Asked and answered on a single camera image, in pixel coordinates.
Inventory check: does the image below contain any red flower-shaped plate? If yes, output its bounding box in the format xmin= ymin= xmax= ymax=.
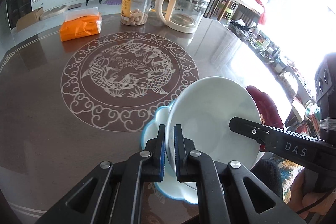
xmin=245 ymin=85 xmax=284 ymax=152

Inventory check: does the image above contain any white bowl blue pattern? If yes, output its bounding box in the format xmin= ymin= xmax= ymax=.
xmin=165 ymin=77 xmax=261 ymax=169

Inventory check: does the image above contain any blue white scalloped bowl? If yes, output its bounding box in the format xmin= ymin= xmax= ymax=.
xmin=141 ymin=101 xmax=198 ymax=205

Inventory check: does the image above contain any person's hand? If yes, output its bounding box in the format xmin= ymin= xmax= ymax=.
xmin=287 ymin=169 xmax=335 ymax=219

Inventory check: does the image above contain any orange tissue pack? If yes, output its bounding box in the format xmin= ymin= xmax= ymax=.
xmin=60 ymin=6 xmax=102 ymax=42

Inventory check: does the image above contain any cardboard box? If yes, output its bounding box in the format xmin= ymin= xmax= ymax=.
xmin=17 ymin=7 xmax=44 ymax=32

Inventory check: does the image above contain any clear plastic snack jar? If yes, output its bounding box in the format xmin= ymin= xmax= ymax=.
xmin=121 ymin=0 xmax=152 ymax=26

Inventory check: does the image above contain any wooden slatted bed frame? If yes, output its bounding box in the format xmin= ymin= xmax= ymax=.
xmin=204 ymin=0 xmax=264 ymax=21

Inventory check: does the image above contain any glass kettle cream handle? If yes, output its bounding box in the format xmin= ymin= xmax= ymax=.
xmin=155 ymin=0 xmax=210 ymax=34

